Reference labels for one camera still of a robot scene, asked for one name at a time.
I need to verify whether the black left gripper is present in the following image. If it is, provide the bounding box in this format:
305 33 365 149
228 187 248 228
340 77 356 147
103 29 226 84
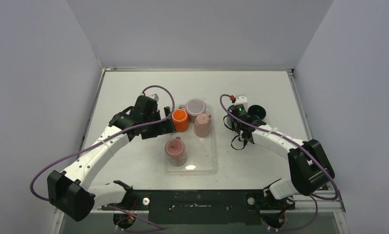
142 107 176 139

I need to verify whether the dark green glossy mug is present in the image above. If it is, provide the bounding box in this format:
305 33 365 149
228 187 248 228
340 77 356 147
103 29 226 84
247 105 266 120

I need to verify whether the pink ghost pattern mug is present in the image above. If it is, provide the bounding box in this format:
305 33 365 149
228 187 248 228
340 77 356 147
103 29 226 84
164 137 187 167

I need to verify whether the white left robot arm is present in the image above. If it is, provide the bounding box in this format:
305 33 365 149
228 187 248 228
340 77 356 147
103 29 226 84
47 94 175 221

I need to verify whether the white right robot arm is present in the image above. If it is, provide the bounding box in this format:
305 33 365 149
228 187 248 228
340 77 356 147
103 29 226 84
225 103 339 209

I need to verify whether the orange mug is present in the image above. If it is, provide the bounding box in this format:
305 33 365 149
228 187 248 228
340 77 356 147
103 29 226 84
171 109 189 132

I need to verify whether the lilac ribbed mug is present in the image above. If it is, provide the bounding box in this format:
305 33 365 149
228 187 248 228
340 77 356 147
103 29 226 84
179 98 206 122

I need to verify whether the light pink faceted mug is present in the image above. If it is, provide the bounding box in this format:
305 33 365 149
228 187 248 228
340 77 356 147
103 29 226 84
194 114 211 137

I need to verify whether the clear plastic tray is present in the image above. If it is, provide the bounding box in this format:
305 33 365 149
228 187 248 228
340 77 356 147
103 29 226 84
165 104 217 175

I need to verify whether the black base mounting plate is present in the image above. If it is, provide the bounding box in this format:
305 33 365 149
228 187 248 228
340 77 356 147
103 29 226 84
111 190 295 225

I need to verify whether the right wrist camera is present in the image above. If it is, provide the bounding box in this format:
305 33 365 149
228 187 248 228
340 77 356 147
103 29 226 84
230 95 248 109

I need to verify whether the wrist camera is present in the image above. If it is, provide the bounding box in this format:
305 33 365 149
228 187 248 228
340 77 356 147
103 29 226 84
230 95 248 109
145 94 159 102

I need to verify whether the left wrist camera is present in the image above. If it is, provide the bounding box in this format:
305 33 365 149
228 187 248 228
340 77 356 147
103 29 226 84
145 94 159 102

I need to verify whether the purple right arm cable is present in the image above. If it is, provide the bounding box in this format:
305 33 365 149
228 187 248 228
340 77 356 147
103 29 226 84
219 94 340 201

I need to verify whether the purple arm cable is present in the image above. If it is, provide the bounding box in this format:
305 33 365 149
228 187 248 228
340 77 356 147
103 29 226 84
219 94 340 201
30 85 176 202

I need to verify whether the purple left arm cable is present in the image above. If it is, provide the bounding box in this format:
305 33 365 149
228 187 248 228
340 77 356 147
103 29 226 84
30 85 176 202

